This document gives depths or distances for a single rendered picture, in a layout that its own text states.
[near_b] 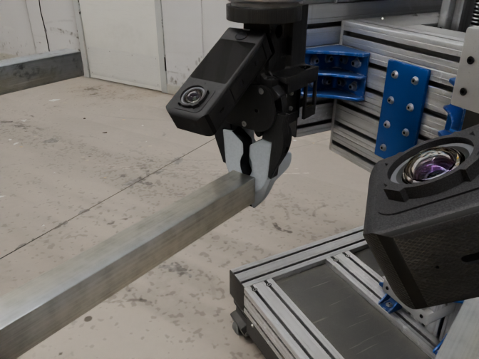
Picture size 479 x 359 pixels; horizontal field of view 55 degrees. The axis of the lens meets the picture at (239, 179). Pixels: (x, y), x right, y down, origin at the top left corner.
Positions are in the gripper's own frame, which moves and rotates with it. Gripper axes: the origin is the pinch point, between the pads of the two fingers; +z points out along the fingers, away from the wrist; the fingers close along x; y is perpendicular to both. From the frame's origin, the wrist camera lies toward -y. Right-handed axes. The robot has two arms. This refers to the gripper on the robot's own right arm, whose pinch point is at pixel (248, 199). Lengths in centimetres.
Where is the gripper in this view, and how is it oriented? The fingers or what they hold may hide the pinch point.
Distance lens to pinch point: 50.3
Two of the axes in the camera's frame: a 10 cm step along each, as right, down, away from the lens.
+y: 6.2, -3.6, 6.9
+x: -7.8, -2.9, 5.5
